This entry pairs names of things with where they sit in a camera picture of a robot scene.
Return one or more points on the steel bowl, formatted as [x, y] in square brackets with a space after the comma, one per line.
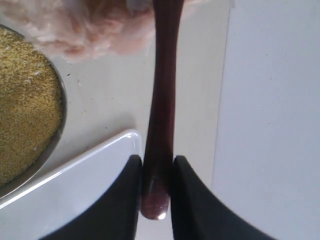
[50, 150]

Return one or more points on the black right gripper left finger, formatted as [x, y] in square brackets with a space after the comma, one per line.
[114, 216]

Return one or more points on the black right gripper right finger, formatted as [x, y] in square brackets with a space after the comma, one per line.
[196, 214]

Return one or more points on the dark red wooden spoon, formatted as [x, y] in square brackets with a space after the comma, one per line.
[158, 154]

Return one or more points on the white plastic tray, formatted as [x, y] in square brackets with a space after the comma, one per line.
[49, 201]

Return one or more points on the tan teddy bear striped sweater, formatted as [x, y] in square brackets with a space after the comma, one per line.
[83, 29]

